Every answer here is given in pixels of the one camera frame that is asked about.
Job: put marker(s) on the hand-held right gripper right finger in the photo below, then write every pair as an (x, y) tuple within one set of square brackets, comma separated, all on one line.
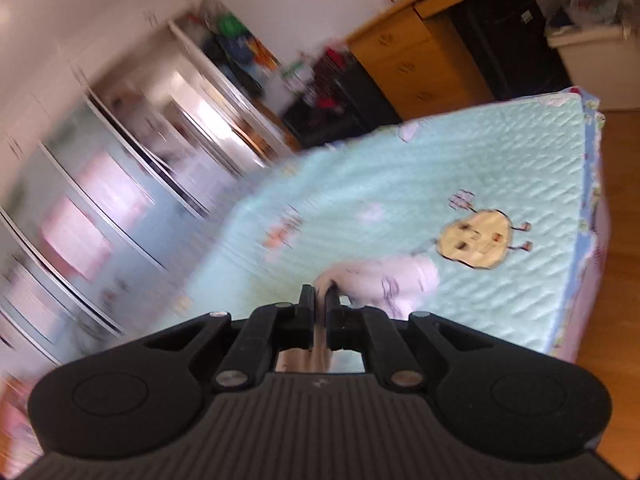
[(334, 315)]

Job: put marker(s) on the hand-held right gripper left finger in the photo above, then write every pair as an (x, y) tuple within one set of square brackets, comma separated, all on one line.
[(306, 310)]

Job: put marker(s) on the pink patterned cloth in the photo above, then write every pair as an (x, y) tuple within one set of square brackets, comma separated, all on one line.
[(390, 280)]

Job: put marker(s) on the pile of dark red clothes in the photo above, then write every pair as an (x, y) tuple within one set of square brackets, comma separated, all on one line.
[(330, 60)]

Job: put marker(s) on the green bee-print quilt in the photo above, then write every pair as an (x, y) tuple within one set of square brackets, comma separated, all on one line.
[(400, 185)]

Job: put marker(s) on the black armchair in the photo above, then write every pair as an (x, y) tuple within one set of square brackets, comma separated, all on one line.
[(350, 110)]

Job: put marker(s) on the orange-framed poster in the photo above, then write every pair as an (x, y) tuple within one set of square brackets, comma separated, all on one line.
[(120, 180)]

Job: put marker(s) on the sliding-door wardrobe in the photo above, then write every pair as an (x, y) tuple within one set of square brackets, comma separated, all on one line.
[(100, 185)]

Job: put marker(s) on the pink-framed poster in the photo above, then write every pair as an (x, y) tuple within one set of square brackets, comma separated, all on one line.
[(75, 237)]

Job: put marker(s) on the wooden desk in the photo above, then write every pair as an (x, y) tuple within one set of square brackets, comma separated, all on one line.
[(410, 60)]

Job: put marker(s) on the cluster of hanging bags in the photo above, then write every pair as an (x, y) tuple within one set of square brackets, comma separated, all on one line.
[(235, 35)]

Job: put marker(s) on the floral dotted bed sheet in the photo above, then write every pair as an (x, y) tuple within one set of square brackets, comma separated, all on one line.
[(592, 160)]

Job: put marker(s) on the black cabinet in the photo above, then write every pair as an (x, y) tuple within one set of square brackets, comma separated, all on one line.
[(505, 35)]

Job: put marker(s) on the white plastic bin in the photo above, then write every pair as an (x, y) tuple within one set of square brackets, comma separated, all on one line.
[(595, 65)]

